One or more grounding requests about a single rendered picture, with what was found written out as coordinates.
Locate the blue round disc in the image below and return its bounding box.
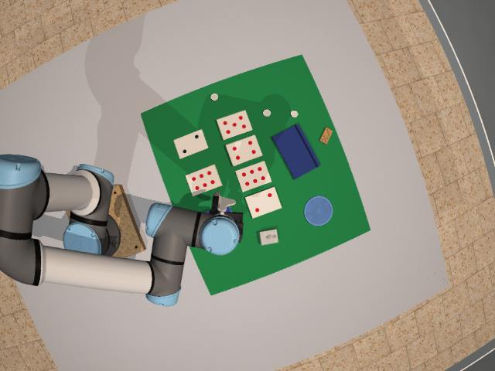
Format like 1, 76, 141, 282
304, 196, 333, 226

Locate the green felt mat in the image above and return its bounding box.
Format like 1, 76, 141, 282
141, 55, 370, 295

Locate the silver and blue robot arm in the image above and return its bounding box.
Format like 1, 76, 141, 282
0, 154, 240, 306

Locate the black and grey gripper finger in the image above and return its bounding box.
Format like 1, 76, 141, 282
211, 191, 236, 212

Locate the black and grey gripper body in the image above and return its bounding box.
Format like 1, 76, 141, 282
210, 209, 244, 243

